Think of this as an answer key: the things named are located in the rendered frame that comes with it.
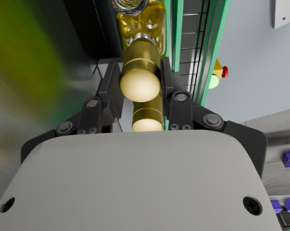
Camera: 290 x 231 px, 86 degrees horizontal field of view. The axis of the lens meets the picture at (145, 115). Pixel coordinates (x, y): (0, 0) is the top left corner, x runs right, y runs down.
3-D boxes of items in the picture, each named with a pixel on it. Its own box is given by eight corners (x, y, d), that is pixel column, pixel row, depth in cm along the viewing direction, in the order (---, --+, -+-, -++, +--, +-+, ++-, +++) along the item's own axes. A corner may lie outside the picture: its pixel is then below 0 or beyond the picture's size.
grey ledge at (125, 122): (103, 48, 49) (95, 68, 41) (131, 45, 48) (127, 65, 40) (141, 167, 120) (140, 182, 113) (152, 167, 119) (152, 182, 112)
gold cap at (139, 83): (120, 42, 14) (112, 70, 11) (159, 38, 14) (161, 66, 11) (127, 75, 17) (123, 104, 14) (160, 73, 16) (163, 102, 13)
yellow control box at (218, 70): (196, 59, 54) (201, 71, 50) (218, 57, 54) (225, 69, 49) (193, 75, 60) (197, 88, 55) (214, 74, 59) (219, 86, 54)
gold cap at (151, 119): (131, 90, 18) (128, 118, 16) (161, 88, 18) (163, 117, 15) (136, 110, 21) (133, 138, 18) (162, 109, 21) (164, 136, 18)
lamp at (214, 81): (204, 74, 50) (206, 79, 48) (218, 73, 50) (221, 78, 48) (202, 85, 54) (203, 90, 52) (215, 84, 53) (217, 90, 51)
